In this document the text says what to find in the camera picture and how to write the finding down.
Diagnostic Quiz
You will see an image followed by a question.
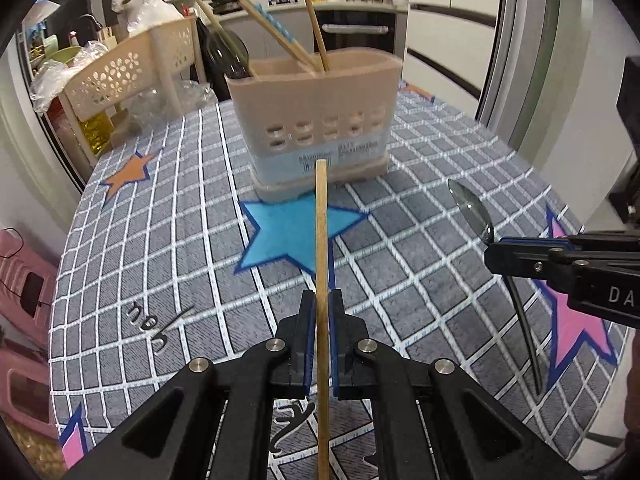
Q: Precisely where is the person's right forearm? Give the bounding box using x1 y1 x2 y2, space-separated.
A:
622 332 640 431

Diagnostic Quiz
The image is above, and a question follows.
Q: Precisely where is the dark translucent spoon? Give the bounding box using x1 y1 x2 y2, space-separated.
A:
199 19 251 81

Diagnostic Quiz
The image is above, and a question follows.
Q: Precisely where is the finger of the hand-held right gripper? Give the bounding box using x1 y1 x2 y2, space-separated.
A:
500 230 640 261
484 241 603 292

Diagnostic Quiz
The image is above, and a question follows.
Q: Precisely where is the white refrigerator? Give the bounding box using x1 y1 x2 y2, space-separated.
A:
407 0 551 161

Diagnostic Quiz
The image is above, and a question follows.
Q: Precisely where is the crumpled clear plastic bag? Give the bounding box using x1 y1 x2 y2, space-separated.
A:
30 40 108 113

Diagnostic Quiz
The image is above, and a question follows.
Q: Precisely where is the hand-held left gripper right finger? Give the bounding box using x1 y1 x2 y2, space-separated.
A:
329 287 586 480

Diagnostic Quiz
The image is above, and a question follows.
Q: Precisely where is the pink plastic stool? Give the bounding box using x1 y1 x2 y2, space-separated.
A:
0 227 60 356
0 345 56 441

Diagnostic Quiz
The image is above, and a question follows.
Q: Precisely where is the beige perforated basket rack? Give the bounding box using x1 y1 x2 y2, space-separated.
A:
60 15 206 161

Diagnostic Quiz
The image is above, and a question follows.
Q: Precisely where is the white kitchen counter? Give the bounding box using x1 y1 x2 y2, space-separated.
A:
165 0 408 26

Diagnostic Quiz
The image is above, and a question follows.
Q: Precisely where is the yellow oil bottle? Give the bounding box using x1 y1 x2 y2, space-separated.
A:
80 112 113 156

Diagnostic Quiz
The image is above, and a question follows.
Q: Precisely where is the grey checked star tablecloth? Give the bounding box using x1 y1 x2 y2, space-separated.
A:
47 80 621 480

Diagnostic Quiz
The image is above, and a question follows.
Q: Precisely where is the metal spoon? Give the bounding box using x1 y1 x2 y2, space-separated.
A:
446 178 545 397

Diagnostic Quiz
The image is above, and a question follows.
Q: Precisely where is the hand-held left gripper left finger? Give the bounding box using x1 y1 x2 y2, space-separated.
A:
62 290 317 480

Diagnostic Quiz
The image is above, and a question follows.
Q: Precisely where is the green bowl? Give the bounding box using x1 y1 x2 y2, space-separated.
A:
37 45 83 68

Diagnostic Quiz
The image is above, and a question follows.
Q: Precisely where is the black built-in oven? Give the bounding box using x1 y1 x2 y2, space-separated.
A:
312 10 408 56

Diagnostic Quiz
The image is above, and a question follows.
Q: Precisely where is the blue patterned wooden chopstick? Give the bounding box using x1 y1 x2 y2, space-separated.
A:
241 0 323 73

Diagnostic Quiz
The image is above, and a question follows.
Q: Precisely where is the beige plastic utensil holder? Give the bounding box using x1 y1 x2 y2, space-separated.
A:
224 47 403 206

